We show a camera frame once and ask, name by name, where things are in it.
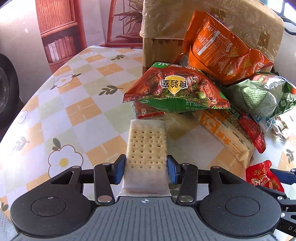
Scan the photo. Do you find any small red snack pouch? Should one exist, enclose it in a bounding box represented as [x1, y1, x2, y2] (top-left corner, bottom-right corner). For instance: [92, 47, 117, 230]
[245, 160, 285, 192]

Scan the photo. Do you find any cracker packet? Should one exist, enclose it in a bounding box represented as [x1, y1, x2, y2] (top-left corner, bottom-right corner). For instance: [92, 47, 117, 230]
[119, 120, 171, 197]

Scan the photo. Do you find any green red snack bag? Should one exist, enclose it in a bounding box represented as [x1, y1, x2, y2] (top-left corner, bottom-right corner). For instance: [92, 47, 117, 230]
[123, 62, 230, 113]

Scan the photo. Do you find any orange chip bag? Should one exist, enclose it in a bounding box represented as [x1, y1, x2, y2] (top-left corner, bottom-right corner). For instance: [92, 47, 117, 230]
[175, 11, 273, 85]

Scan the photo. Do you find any yellow biscuit package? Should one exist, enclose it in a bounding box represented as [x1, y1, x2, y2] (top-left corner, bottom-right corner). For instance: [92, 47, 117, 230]
[193, 107, 266, 167]

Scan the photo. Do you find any checkered floral tablecloth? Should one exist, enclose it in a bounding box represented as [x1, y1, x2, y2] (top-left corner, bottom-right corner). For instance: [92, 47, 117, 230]
[1, 46, 295, 240]

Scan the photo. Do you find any small clear red candy packet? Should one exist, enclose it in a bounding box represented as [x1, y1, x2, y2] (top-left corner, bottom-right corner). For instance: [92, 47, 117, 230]
[132, 101, 165, 120]

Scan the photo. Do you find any small white wrapped candy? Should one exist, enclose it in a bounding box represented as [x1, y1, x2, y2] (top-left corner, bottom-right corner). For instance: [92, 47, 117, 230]
[270, 116, 290, 143]

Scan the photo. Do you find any white blue rabbit candy packet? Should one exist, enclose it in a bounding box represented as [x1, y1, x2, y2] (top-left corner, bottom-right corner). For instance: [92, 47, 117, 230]
[251, 115, 275, 133]

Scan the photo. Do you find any green white snack bag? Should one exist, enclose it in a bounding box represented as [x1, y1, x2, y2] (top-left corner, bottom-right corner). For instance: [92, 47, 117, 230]
[222, 72, 295, 118]

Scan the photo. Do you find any printed room backdrop cloth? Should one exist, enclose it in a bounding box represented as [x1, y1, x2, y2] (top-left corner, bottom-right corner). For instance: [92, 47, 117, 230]
[35, 0, 143, 72]

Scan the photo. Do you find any washing machine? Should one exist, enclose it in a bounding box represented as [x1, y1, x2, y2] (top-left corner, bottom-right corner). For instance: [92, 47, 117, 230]
[0, 53, 20, 130]

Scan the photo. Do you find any cardboard box with plastic liner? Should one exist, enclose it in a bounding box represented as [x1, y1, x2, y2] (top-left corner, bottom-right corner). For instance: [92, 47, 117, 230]
[139, 0, 284, 72]

